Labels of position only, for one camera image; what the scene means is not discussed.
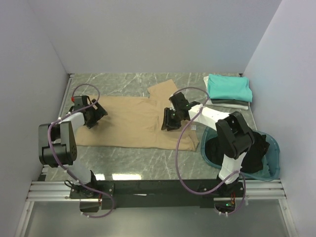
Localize black clothes in basket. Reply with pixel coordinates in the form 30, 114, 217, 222
205, 132, 270, 173

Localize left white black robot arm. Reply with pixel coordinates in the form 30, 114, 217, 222
38, 95, 108, 196

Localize teal plastic basket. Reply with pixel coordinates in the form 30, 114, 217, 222
200, 128, 280, 181

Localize folded dark grey t-shirt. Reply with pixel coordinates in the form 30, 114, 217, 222
210, 99, 249, 106

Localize folded teal t-shirt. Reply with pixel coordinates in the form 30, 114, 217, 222
207, 74, 253, 102

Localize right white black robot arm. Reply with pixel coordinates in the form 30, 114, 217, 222
161, 91, 255, 196

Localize beige t-shirt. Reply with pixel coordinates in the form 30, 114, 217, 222
75, 79, 199, 151

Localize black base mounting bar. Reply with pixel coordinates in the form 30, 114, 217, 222
70, 179, 244, 212

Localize folded white t-shirt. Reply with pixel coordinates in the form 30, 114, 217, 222
203, 75, 249, 110

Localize aluminium rail frame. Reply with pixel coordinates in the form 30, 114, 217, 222
26, 73, 286, 202

